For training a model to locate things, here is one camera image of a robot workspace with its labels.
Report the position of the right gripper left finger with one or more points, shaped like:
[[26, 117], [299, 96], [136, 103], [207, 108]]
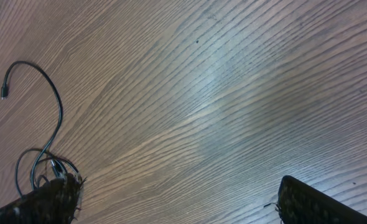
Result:
[[56, 201]]

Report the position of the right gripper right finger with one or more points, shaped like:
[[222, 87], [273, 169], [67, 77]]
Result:
[[299, 203]]

